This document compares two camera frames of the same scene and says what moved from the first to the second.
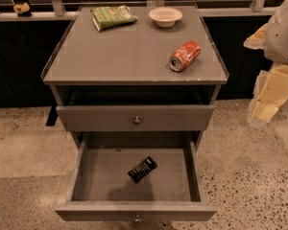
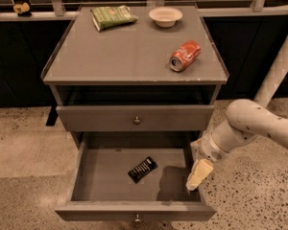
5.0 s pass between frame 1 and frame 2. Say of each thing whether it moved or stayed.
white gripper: moved
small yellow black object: stayed
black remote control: stayed
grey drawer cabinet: stayed
